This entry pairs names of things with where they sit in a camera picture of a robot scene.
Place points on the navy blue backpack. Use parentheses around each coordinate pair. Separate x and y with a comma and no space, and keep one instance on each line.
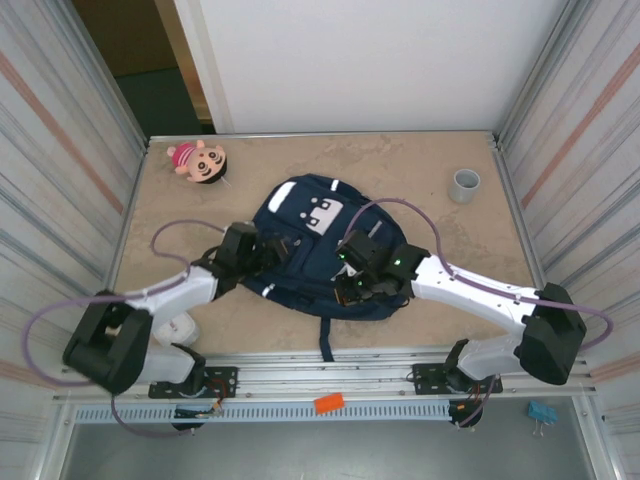
(310,265)

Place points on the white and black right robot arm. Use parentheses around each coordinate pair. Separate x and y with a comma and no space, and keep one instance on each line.
(475,295)

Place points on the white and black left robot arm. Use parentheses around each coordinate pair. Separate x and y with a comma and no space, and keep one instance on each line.
(170,300)

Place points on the plush doll pink striped shirt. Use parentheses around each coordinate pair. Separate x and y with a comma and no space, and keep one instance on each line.
(202,162)

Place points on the orange block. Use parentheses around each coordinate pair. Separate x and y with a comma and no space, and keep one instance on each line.
(330,403)

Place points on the grey cup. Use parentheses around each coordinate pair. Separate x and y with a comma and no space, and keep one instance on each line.
(464,187)

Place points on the blue binder clip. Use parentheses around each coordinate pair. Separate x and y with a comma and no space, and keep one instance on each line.
(541,412)

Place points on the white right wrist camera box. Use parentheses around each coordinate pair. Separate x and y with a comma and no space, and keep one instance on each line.
(351,272)

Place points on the aluminium rail frame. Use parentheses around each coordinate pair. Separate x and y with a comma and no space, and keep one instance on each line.
(325,380)

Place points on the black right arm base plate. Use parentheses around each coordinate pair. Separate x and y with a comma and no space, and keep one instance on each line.
(425,377)

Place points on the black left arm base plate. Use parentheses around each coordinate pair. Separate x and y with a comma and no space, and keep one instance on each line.
(225,380)

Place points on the white door frame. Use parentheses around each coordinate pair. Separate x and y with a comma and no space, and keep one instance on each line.
(210,100)

